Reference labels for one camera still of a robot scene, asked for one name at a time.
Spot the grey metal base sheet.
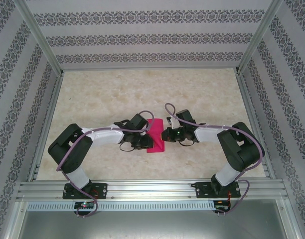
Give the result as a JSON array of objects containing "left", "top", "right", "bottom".
[{"left": 17, "top": 210, "right": 300, "bottom": 239}]

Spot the long aluminium mounting rail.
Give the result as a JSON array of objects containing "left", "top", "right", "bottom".
[{"left": 16, "top": 178, "right": 287, "bottom": 200}]

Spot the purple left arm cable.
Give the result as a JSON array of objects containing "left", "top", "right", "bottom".
[{"left": 57, "top": 111, "right": 155, "bottom": 219}]

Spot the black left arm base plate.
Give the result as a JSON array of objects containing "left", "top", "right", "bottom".
[{"left": 62, "top": 183, "right": 108, "bottom": 200}]

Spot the magenta cloth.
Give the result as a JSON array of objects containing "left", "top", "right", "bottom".
[{"left": 145, "top": 119, "right": 166, "bottom": 153}]

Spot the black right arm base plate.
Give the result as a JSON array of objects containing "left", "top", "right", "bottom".
[{"left": 195, "top": 181, "right": 240, "bottom": 199}]

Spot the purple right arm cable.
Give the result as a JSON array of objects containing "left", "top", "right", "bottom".
[{"left": 164, "top": 103, "right": 265, "bottom": 217}]

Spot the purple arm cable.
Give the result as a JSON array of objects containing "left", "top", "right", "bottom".
[
  {"left": 164, "top": 103, "right": 265, "bottom": 217},
  {"left": 57, "top": 111, "right": 155, "bottom": 219}
]

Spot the small circuit board green light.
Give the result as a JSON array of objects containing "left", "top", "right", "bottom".
[{"left": 74, "top": 201, "right": 95, "bottom": 209}]

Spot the aluminium side rail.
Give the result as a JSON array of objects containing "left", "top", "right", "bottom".
[
  {"left": 26, "top": 73, "right": 65, "bottom": 181},
  {"left": 236, "top": 72, "right": 277, "bottom": 180}
]

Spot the aluminium frame beam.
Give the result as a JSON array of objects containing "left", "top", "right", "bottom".
[
  {"left": 1, "top": 199, "right": 28, "bottom": 239},
  {"left": 277, "top": 198, "right": 305, "bottom": 239}
]

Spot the aluminium frame post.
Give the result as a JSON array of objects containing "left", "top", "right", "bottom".
[
  {"left": 236, "top": 0, "right": 285, "bottom": 75},
  {"left": 14, "top": 0, "right": 65, "bottom": 77}
]

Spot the slotted grey cable duct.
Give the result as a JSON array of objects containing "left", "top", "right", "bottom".
[{"left": 26, "top": 201, "right": 215, "bottom": 212}]

